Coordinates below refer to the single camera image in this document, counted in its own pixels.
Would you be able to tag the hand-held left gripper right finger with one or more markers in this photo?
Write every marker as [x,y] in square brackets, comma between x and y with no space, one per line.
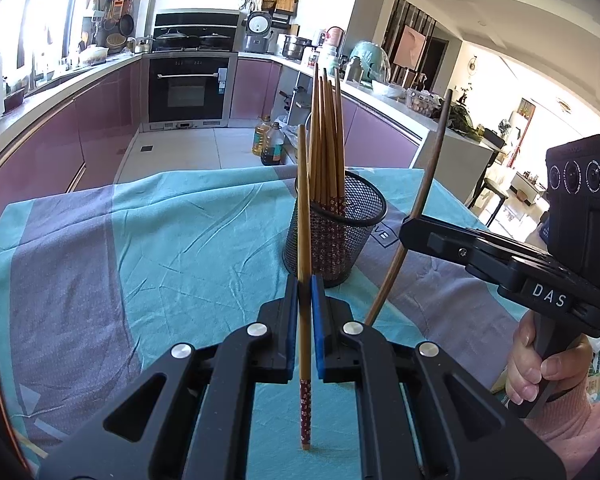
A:
[319,332]

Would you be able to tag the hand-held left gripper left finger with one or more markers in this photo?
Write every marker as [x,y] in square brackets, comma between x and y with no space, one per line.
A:
[292,322]

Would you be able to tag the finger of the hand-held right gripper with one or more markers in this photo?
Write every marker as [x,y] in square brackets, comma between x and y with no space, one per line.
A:
[445,240]

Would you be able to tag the dark brown wooden chopstick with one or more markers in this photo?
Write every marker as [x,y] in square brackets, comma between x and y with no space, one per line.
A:
[430,170]

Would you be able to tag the black mesh utensil holder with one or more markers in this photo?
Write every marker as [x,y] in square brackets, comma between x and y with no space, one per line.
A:
[365,230]

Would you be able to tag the light chopstick with red end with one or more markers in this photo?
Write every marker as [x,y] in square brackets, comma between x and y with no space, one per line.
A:
[304,210]

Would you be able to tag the bundle of light wooden chopsticks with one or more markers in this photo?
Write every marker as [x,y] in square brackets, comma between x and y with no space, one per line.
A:
[325,150]

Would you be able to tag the person's right forearm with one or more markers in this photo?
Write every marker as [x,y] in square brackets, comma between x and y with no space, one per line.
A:
[580,420]

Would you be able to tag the person's right hand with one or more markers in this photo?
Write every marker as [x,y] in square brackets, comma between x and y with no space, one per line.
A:
[522,370]

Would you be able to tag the dark wooden stool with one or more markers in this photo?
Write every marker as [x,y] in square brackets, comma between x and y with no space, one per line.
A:
[490,195]

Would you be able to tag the purple base cabinets with appliances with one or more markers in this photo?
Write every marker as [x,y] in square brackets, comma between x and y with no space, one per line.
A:
[380,135]

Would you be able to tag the clear food container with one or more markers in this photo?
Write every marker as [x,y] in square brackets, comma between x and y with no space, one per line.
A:
[424,101]

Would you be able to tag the teal and grey tablecloth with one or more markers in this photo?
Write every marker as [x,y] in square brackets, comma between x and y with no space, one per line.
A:
[155,260]

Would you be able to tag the white bowl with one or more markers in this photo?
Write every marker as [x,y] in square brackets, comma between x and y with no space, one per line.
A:
[387,89]

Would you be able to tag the yellow cooking oil bottle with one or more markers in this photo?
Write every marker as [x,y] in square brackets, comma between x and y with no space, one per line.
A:
[260,137]

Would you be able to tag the steel thermos bottle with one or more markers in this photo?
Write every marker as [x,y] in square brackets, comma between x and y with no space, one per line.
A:
[353,70]

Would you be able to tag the teal appliance in plastic wrap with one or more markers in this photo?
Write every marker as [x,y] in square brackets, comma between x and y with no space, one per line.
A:
[370,57]

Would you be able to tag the wooden slat partition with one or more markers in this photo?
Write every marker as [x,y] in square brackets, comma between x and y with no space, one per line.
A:
[405,35]

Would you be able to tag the pink kettle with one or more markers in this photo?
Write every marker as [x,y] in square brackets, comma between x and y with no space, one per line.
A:
[335,36]

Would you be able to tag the steel stock pot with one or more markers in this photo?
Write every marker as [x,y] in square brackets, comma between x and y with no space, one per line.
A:
[296,47]

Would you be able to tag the black integrated stove with oven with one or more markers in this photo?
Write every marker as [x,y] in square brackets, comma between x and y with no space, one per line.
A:
[190,90]

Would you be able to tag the grey rice cooker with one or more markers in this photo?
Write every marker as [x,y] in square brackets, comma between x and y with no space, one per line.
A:
[258,32]

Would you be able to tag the black lidded pan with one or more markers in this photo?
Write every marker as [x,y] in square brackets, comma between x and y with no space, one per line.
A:
[176,39]
[215,41]

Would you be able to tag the purple base cabinets with window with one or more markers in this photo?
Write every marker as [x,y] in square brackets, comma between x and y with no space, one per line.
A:
[55,150]

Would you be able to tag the hanging utensil rack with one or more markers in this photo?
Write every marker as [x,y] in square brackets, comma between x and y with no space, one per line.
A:
[117,20]

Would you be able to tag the kitchen window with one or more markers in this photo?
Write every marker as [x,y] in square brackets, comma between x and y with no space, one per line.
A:
[10,10]

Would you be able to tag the wall rack with cutting boards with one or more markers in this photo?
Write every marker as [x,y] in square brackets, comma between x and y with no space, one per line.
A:
[275,7]

